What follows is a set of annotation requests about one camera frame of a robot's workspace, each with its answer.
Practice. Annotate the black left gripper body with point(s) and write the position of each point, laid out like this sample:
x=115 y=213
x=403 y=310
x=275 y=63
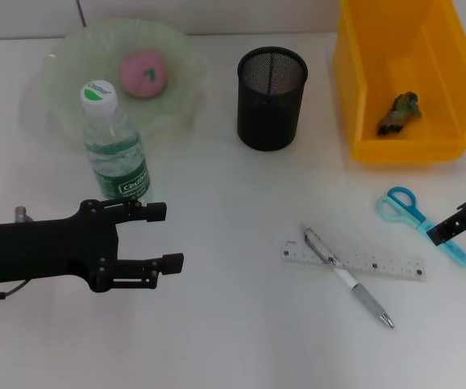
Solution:
x=46 y=249

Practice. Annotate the yellow plastic bin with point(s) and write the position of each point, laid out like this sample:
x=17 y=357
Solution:
x=439 y=81

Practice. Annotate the clear plastic ruler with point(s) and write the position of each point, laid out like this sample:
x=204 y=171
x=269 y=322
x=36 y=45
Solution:
x=378 y=267

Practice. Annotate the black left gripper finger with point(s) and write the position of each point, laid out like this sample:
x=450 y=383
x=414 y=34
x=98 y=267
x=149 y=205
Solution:
x=172 y=263
x=155 y=211

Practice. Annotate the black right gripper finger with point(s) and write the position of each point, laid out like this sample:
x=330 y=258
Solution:
x=439 y=234

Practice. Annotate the clear water bottle green label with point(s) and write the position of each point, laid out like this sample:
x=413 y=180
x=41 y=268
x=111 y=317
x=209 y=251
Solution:
x=115 y=154

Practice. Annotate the green plastic wrapper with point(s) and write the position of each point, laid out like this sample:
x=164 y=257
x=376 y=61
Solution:
x=398 y=113

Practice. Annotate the blue scissors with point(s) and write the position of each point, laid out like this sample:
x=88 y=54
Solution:
x=415 y=212

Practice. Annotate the pink peach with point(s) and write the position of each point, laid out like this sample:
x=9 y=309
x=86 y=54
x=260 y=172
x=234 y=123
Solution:
x=139 y=75

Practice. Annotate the black mesh pen holder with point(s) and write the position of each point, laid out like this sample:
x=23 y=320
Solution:
x=271 y=109

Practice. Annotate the silver white pen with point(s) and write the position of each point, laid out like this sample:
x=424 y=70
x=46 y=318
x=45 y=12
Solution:
x=362 y=291

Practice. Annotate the green glass fruit plate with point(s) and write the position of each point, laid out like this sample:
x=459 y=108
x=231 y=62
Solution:
x=176 y=89

